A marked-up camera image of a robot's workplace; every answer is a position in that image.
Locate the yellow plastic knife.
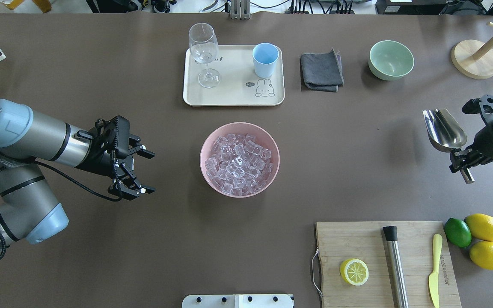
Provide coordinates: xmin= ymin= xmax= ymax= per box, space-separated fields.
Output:
xmin=428 ymin=234 xmax=443 ymax=308

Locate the clear wine glass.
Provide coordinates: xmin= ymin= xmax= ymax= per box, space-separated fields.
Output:
xmin=188 ymin=23 xmax=220 ymax=88

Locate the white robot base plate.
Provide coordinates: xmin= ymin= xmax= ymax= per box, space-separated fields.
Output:
xmin=181 ymin=293 xmax=295 ymax=308

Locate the grey folded cloth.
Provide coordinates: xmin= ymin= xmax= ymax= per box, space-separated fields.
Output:
xmin=300 ymin=48 xmax=344 ymax=93

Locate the green lime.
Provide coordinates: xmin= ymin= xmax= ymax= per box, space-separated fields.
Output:
xmin=444 ymin=218 xmax=472 ymax=248

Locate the wooden mug tree stand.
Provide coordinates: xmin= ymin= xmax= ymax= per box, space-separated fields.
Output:
xmin=450 ymin=22 xmax=493 ymax=80

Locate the pink bowl with ice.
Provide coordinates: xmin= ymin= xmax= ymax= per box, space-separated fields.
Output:
xmin=199 ymin=122 xmax=280 ymax=198

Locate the yellow lemon lower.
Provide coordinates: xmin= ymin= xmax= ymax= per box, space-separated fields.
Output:
xmin=469 ymin=240 xmax=493 ymax=270

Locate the light blue cup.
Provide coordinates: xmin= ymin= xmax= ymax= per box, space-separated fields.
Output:
xmin=252 ymin=42 xmax=279 ymax=78

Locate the green bowl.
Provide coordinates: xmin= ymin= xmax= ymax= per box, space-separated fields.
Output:
xmin=368 ymin=40 xmax=415 ymax=81

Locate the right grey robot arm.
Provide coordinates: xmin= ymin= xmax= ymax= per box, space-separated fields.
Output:
xmin=449 ymin=95 xmax=493 ymax=173

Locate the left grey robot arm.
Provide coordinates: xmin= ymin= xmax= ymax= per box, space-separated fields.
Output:
xmin=0 ymin=99 xmax=154 ymax=259

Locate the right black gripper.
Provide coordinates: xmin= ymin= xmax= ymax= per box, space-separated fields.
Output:
xmin=449 ymin=95 xmax=493 ymax=174

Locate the bamboo cutting board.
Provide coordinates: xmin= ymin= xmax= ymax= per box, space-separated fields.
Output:
xmin=315 ymin=222 xmax=445 ymax=308

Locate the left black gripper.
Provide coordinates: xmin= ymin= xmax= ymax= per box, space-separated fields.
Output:
xmin=77 ymin=115 xmax=156 ymax=201

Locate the cream rabbit tray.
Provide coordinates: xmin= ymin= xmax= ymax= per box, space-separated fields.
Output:
xmin=183 ymin=45 xmax=285 ymax=107

